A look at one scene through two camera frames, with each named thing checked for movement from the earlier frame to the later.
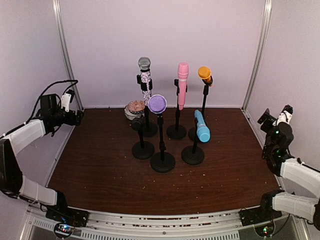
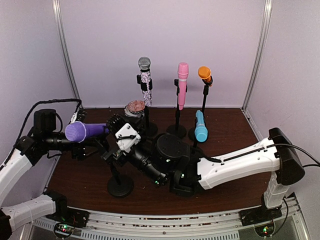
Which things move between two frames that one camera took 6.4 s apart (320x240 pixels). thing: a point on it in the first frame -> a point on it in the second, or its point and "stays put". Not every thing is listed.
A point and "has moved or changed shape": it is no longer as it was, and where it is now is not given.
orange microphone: x=205 y=72 stays put
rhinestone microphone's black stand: x=150 y=130 stays put
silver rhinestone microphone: x=144 y=63 stays put
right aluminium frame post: x=266 y=24 stays put
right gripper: x=269 y=119 -> x=113 y=155
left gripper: x=77 y=121 -> x=77 y=149
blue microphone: x=203 y=132 stays put
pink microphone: x=183 y=69 stays put
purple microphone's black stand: x=163 y=162 has moved or changed shape
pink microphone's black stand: x=177 y=131 stays put
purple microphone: x=157 y=103 -> x=78 y=131
